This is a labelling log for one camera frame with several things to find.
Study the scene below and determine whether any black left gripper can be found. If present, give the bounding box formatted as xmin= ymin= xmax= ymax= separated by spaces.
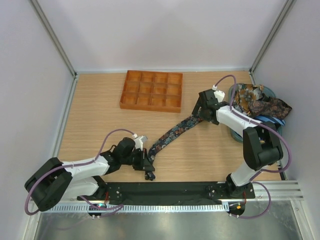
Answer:
xmin=121 ymin=147 xmax=155 ymax=171

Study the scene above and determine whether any navy floral tie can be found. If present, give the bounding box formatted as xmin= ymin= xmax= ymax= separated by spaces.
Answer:
xmin=148 ymin=114 xmax=203 ymax=162

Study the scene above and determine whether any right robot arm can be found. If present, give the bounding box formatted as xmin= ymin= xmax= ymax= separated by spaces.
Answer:
xmin=192 ymin=89 xmax=283 ymax=198

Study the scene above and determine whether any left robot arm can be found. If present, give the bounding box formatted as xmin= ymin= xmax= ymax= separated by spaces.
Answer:
xmin=24 ymin=135 xmax=156 ymax=212

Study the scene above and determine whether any orange compartment tray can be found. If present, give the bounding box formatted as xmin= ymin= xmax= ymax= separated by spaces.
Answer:
xmin=119 ymin=70 xmax=183 ymax=113

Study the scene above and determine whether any mustard floral tie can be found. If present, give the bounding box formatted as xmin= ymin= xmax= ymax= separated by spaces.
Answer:
xmin=232 ymin=83 xmax=264 ymax=116

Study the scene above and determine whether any blue striped tie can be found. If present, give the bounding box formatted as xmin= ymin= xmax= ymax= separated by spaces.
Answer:
xmin=254 ymin=115 xmax=286 ymax=126

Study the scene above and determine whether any teal plastic basket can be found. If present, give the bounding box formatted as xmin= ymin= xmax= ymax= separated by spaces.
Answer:
xmin=229 ymin=86 xmax=283 ymax=143

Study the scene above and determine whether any dark brown paisley tie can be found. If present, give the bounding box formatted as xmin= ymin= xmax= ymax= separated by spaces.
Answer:
xmin=248 ymin=96 xmax=292 ymax=120

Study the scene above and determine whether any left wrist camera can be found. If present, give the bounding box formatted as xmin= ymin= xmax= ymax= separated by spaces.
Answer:
xmin=132 ymin=133 xmax=148 ymax=150

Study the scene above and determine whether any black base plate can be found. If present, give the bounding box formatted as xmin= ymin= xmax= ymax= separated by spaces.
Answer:
xmin=84 ymin=181 xmax=256 ymax=207

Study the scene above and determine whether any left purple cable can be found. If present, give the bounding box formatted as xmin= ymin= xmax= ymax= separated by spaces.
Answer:
xmin=25 ymin=128 xmax=137 ymax=218

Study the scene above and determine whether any purple cable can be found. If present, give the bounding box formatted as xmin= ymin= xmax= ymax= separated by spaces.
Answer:
xmin=212 ymin=74 xmax=293 ymax=220
xmin=25 ymin=128 xmax=137 ymax=218

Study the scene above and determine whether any white slotted cable duct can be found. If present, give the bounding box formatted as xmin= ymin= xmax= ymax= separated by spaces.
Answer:
xmin=45 ymin=202 xmax=229 ymax=214

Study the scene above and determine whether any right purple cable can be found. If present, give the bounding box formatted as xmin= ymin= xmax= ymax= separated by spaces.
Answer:
xmin=212 ymin=74 xmax=293 ymax=220

